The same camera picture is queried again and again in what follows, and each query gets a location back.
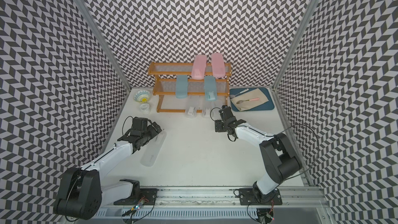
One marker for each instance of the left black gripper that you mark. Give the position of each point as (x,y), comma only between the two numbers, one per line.
(152,130)

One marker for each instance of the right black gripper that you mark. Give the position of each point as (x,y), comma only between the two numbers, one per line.
(218,124)

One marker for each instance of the clear pencil case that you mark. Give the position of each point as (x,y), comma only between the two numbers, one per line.
(219,102)
(153,149)
(192,106)
(206,109)

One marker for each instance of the teal pencil case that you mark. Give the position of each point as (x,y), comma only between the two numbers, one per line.
(210,88)
(181,87)

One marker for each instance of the pink pencil case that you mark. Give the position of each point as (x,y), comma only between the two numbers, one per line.
(218,65)
(199,67)

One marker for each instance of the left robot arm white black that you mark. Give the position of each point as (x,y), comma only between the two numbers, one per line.
(81,194)

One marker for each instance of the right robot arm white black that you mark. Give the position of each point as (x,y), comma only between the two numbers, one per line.
(280,159)

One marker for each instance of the wooden three-tier shelf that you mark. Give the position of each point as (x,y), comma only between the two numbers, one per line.
(165,75)

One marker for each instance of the small clear glass cup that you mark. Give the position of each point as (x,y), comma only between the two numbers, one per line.
(145,108)

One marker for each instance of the beige cloth napkin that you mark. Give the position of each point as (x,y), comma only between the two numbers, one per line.
(245,106)

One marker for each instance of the teal tray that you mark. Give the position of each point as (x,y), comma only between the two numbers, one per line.
(265,107)

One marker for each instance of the patterned ceramic bowl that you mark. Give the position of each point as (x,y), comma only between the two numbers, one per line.
(142,96)

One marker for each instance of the pink handled spoon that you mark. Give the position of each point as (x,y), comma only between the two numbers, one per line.
(249,100)

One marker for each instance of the white handled fork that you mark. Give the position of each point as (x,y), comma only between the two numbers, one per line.
(239,93)

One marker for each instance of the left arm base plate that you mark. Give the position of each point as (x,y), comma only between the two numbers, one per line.
(150,194)

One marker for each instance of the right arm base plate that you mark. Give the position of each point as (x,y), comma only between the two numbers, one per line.
(251,196)

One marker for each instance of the aluminium front rail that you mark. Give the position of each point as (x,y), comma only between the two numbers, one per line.
(231,197)

